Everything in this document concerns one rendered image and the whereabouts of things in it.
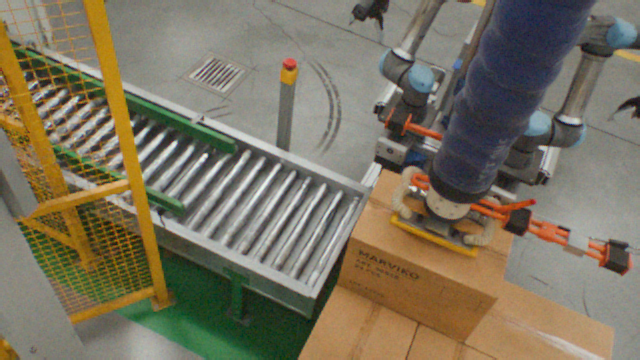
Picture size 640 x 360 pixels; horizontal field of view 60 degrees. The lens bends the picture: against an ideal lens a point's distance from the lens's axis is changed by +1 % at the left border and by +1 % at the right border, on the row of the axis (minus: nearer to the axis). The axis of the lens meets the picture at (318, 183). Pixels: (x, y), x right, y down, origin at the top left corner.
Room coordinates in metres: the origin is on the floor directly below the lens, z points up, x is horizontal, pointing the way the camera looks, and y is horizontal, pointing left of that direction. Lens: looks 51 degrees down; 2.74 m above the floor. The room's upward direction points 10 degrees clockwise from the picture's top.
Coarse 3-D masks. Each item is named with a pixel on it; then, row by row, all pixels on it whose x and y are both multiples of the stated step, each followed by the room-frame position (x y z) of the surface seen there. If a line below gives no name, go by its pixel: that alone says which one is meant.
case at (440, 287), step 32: (384, 192) 1.48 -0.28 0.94; (384, 224) 1.32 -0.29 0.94; (352, 256) 1.23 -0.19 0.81; (384, 256) 1.19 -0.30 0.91; (416, 256) 1.19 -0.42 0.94; (448, 256) 1.22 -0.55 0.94; (480, 256) 1.25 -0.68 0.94; (352, 288) 1.22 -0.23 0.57; (384, 288) 1.18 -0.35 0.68; (416, 288) 1.15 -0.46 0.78; (448, 288) 1.12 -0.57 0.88; (480, 288) 1.10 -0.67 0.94; (448, 320) 1.10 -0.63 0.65; (480, 320) 1.07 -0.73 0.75
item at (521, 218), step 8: (520, 208) 1.32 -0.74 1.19; (512, 216) 1.27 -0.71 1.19; (520, 216) 1.28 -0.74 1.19; (528, 216) 1.29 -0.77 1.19; (504, 224) 1.25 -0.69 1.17; (512, 224) 1.23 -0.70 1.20; (520, 224) 1.24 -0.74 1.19; (528, 224) 1.24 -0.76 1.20; (512, 232) 1.23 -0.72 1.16; (520, 232) 1.23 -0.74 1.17
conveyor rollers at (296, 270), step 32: (0, 96) 2.02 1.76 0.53; (32, 96) 2.05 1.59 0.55; (96, 96) 2.13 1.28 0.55; (64, 128) 1.87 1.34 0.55; (160, 160) 1.77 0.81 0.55; (224, 160) 1.84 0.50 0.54; (192, 192) 1.60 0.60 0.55; (256, 192) 1.67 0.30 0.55; (320, 192) 1.74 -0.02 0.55; (192, 224) 1.42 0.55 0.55; (256, 224) 1.48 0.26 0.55; (320, 224) 1.54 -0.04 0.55; (256, 256) 1.31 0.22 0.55; (288, 256) 1.35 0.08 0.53; (320, 256) 1.37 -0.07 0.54
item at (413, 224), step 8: (408, 208) 1.33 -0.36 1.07; (392, 216) 1.27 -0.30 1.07; (400, 216) 1.28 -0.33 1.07; (416, 216) 1.28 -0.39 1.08; (424, 216) 1.30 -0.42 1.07; (400, 224) 1.24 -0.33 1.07; (408, 224) 1.25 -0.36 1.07; (416, 224) 1.25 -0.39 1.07; (424, 224) 1.26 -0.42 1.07; (416, 232) 1.22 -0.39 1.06; (424, 232) 1.23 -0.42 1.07; (432, 232) 1.23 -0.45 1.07; (448, 232) 1.24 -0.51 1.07; (456, 232) 1.23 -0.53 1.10; (464, 232) 1.26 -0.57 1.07; (432, 240) 1.21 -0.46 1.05; (440, 240) 1.20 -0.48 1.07; (448, 240) 1.21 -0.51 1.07; (456, 240) 1.21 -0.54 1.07; (456, 248) 1.18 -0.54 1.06; (464, 248) 1.19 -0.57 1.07; (472, 248) 1.19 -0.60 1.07; (472, 256) 1.16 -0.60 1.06
